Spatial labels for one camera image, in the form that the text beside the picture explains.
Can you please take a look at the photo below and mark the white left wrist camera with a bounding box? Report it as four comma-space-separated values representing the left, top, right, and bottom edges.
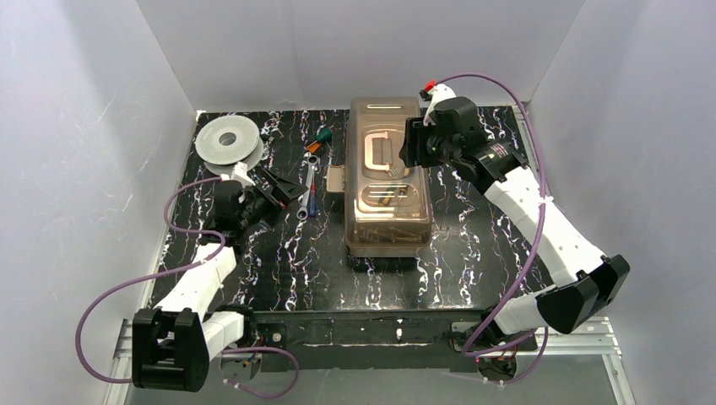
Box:
220, 162, 256, 187

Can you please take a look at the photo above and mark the white filament spool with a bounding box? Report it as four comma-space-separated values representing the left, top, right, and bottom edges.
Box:
194, 115, 264, 175

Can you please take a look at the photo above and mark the beige translucent plastic toolbox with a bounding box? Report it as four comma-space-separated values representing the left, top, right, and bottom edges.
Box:
326, 97, 433, 258

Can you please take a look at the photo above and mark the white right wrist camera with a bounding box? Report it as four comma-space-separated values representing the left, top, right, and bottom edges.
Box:
420, 80, 456, 127

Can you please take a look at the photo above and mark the yellow black short screwdriver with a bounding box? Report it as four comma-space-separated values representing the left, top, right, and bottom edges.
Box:
378, 187, 409, 206

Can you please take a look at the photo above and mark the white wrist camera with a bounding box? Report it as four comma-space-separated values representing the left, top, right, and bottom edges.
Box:
220, 162, 256, 187
420, 80, 456, 127

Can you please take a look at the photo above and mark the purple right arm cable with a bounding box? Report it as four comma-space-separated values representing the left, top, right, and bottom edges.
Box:
436, 71, 551, 386

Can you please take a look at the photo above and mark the blue handled screwdriver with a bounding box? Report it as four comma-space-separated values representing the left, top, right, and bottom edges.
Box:
307, 184, 317, 218

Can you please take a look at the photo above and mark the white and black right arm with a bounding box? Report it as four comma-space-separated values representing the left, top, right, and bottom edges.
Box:
399, 96, 630, 357

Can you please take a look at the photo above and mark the green handled screwdriver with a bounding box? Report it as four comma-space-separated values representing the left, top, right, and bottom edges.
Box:
316, 127, 333, 143

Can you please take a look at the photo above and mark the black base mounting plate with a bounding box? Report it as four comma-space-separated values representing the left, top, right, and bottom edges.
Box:
246, 308, 540, 372

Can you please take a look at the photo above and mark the silver combination wrench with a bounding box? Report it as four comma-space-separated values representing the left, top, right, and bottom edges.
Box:
296, 154, 320, 220

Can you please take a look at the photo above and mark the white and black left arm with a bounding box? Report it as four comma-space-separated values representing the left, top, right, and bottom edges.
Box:
132, 170, 309, 392

